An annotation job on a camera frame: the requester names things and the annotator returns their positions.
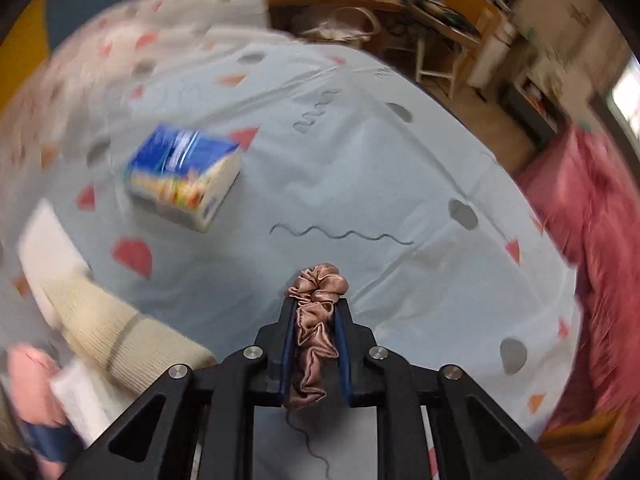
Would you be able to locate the cream ribbed cloth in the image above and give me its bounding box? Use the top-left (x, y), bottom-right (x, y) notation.
top-left (40, 270), bottom-right (218, 396)

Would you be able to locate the wooden board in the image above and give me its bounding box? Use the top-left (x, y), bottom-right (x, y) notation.
top-left (442, 0), bottom-right (503, 46)

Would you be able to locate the blue tissue pack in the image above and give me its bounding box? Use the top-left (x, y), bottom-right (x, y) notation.
top-left (123, 125), bottom-right (242, 233)

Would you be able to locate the wicker chair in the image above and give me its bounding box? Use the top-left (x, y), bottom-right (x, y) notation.
top-left (537, 410), bottom-right (631, 480)

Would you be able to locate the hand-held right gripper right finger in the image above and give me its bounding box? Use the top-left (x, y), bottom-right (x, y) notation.
top-left (334, 297), bottom-right (568, 480)

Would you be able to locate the pink and blue sock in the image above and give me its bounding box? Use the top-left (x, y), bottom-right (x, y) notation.
top-left (0, 345), bottom-right (81, 480)

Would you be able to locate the side window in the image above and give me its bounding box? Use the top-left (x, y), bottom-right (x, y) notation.
top-left (607, 55), bottom-right (640, 146)

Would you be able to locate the brown satin scrunchie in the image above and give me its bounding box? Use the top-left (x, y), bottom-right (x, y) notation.
top-left (284, 261), bottom-right (348, 412)

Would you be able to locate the grey low shelf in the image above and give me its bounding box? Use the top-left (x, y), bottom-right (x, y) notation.
top-left (500, 67), bottom-right (571, 146)

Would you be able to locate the white plastic snack bag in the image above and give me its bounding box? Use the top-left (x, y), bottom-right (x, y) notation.
top-left (50, 360), bottom-right (116, 448)

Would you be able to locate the white tote bag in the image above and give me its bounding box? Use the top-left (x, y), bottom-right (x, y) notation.
top-left (300, 6), bottom-right (386, 43)

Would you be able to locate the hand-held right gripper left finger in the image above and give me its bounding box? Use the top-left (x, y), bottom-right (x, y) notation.
top-left (60, 297), bottom-right (301, 480)

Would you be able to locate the white cabinet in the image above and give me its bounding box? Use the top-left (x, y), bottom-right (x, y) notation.
top-left (467, 22), bottom-right (518, 88)

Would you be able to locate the pink ruffled bedding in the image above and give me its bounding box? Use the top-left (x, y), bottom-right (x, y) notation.
top-left (515, 125), bottom-right (640, 461)

